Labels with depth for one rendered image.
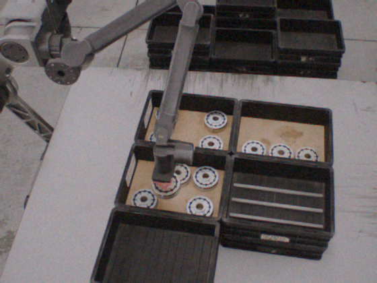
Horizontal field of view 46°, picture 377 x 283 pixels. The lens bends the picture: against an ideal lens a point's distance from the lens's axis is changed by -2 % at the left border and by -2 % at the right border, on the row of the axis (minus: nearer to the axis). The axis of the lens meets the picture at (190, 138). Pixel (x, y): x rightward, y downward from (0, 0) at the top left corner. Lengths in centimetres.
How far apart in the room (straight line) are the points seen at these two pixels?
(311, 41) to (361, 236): 146
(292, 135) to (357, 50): 190
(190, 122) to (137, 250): 64
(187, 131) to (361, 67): 199
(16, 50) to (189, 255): 91
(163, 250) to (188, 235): 11
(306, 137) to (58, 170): 112
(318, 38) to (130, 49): 149
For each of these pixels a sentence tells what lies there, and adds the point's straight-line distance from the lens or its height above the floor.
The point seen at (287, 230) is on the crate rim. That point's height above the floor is 93.
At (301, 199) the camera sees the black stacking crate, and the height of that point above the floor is 83.
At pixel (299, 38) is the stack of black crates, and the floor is 49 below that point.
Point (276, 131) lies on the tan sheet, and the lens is 199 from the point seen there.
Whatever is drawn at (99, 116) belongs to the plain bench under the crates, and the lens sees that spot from 226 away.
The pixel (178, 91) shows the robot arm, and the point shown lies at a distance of 138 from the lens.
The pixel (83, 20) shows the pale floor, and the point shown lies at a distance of 406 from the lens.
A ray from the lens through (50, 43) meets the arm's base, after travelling 147.
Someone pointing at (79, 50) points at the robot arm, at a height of 148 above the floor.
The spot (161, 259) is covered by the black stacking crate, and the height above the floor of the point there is 83.
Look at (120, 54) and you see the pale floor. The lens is 365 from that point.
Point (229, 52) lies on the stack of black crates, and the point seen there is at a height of 38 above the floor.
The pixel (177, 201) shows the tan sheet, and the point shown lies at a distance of 177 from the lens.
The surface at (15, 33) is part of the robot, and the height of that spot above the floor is 150.
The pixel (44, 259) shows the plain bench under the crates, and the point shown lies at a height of 70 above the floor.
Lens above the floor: 236
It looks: 52 degrees down
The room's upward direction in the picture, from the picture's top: 3 degrees counter-clockwise
